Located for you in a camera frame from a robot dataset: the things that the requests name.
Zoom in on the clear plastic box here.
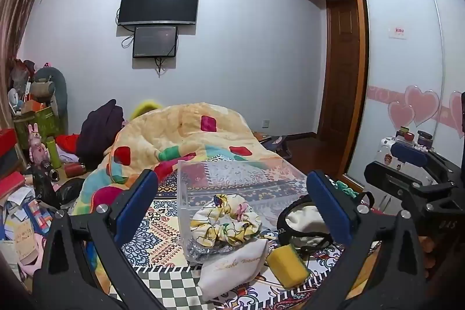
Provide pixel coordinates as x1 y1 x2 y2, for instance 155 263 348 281
177 158 310 261

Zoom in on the dark purple clothing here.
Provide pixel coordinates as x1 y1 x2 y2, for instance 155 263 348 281
76 99 126 169

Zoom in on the patterned printed blanket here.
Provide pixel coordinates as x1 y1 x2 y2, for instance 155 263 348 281
85 154 367 310

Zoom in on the yellow floral scrunchie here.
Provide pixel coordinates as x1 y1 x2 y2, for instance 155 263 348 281
189 194 263 247

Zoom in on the pink rabbit doll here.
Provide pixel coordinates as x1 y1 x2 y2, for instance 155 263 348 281
28 123 49 163

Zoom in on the colourful patchwork quilt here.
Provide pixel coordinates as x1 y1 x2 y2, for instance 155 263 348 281
71 101 291 216

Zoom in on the red and white door label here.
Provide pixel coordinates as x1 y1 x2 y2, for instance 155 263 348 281
389 26 412 40

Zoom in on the striped brown curtain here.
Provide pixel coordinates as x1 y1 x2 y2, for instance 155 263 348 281
0 0 55 129

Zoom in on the red cloth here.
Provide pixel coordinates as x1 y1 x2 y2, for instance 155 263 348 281
55 134 81 154

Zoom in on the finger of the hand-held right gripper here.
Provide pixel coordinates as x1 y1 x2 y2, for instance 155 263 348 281
364 161 437 203
391 142 453 173

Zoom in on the white cloth pouch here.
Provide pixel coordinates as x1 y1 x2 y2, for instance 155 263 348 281
198 239 270 302

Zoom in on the black wall television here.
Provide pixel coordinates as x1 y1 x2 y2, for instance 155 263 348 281
117 0 200 26

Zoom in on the television cable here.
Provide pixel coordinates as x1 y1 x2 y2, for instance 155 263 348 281
116 8 136 49

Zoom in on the dark glass jar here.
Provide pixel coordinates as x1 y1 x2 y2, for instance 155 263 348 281
416 130 434 148

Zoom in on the grey plush pillow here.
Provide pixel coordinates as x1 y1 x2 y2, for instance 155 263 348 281
31 67 69 125

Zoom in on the small black wall monitor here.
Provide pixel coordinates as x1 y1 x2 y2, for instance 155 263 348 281
133 26 178 58

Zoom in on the wardrobe with heart decals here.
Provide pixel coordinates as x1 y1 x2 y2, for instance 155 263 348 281
343 0 465 194

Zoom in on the green bottle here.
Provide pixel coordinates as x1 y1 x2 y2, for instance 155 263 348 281
46 136 62 169

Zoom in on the black plastic bag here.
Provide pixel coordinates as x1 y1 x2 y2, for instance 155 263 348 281
31 165 86 209

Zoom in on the yellow sponge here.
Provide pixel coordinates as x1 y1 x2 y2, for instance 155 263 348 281
266 245 310 289

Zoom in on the red box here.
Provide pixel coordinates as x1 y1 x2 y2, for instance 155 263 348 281
0 128 19 180

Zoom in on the yellow-green fuzzy cloth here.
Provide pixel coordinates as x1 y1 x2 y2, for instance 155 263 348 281
130 98 164 120

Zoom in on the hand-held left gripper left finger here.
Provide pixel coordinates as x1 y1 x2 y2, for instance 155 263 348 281
31 169 171 310

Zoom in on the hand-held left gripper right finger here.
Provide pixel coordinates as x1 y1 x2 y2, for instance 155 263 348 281
306 170 433 310

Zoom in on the pile of papers and books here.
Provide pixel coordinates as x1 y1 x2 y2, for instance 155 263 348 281
0 170 73 282

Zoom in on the red cylinder can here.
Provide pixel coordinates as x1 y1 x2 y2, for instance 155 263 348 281
65 163 87 178

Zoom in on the green soft item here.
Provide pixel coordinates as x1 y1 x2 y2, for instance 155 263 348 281
335 181 358 200

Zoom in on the purple slipper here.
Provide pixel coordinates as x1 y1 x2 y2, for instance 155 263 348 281
267 136 291 158

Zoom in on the brown wooden door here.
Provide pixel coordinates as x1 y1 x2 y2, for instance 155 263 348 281
317 0 361 145

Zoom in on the silver grey scrunchie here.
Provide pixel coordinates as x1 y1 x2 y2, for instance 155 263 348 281
186 237 237 260

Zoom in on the white stickered appliance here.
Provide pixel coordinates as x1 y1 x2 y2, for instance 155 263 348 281
377 137 434 187

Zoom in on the black strap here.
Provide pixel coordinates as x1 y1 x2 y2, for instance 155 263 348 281
357 191 375 214

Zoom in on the green paper bag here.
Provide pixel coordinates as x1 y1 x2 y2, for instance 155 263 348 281
14 106 62 147

